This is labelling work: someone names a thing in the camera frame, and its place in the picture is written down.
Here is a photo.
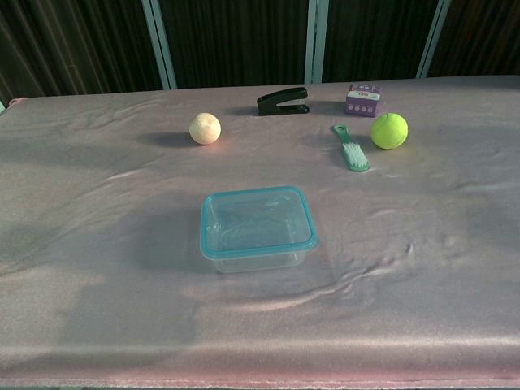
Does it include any clear plastic container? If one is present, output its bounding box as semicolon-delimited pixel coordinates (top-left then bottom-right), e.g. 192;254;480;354
201;242;317;275

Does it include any pale peach toy fruit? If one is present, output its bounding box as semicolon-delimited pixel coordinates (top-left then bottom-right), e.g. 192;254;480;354
188;112;223;145

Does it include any black stapler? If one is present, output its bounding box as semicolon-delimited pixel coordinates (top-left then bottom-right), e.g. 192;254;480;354
256;86;311;117

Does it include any green scrubbing brush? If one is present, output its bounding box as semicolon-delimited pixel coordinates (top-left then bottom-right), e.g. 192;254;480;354
330;123;371;173

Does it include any small purple carton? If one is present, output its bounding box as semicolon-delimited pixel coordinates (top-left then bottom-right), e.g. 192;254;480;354
344;83;384;119

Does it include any yellow-green tennis ball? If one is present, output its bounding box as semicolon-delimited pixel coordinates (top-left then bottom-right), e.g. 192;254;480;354
369;111;410;150

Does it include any pink tablecloth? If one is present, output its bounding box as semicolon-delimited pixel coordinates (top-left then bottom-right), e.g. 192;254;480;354
0;74;520;390

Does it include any grey metal frame post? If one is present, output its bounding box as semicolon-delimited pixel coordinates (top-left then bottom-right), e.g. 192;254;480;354
304;0;330;85
415;0;453;80
141;0;179;91

